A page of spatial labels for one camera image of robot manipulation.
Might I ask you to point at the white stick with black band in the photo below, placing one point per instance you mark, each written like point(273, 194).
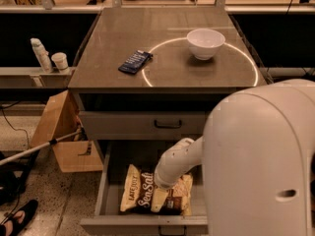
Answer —
point(34, 149)

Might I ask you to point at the open grey middle drawer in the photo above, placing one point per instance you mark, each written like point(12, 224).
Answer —
point(110, 220)

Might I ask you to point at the white ceramic bowl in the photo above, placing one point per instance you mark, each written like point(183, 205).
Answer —
point(205, 43)

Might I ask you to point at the dark blue snack bar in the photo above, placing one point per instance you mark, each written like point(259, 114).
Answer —
point(135, 62)

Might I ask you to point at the brown Late July chip bag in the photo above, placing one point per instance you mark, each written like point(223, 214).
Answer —
point(139, 188)

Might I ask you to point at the white spray bottle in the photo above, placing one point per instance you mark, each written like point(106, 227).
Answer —
point(41, 55)

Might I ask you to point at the cardboard box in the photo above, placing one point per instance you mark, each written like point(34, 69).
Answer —
point(60, 118)

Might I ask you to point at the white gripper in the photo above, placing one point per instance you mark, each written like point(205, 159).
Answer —
point(161, 180)

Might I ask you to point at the grey drawer cabinet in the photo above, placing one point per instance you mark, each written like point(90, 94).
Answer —
point(173, 80)

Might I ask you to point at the closed grey top drawer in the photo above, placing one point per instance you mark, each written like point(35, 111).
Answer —
point(142, 125)

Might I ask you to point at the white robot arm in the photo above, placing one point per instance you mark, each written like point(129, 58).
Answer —
point(256, 155)

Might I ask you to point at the black slip-on shoe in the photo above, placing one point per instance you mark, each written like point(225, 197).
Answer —
point(17, 221)

